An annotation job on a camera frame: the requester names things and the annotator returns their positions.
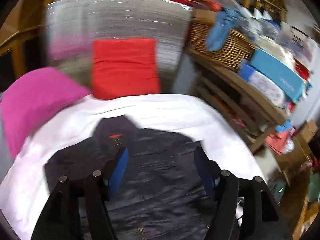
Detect pink pillow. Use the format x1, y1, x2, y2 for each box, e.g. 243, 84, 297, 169
0, 67, 93, 158

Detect black jacket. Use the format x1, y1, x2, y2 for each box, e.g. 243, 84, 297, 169
44, 115, 248, 240

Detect red packet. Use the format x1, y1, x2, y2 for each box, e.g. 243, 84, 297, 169
294, 57, 310, 80

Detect white blanket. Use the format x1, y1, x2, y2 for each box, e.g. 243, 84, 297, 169
0, 94, 268, 240

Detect wicker basket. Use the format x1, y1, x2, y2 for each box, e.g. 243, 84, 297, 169
189, 21, 257, 72

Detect folded blue cloths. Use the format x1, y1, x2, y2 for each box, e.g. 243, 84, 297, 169
275, 120, 293, 133

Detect beige cloth bundle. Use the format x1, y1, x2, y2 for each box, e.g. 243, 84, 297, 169
257, 36, 295, 68

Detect white patterned tissue pack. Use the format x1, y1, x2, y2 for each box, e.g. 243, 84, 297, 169
239, 64, 285, 108

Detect stack of coral cloths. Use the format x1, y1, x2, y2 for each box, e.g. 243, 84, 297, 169
265, 130, 292, 155

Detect brown cardboard box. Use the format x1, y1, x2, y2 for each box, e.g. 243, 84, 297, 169
277, 120, 319, 188

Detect red pillow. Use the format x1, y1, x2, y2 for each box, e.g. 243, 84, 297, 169
90, 39, 162, 100

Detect silver bubble-wrapped panel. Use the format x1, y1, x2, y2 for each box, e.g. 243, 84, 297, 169
44, 0, 193, 95

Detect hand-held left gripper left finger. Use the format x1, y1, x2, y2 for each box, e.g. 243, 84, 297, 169
31, 147, 129, 240

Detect blue cloth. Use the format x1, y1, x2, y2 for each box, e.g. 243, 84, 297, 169
205, 8, 242, 52

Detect wooden table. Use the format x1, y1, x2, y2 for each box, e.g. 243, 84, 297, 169
189, 52, 294, 154

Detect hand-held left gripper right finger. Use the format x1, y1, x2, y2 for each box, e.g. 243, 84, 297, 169
194, 147, 292, 240

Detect teal cardboard box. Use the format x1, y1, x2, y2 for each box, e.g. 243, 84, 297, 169
250, 49, 307, 103

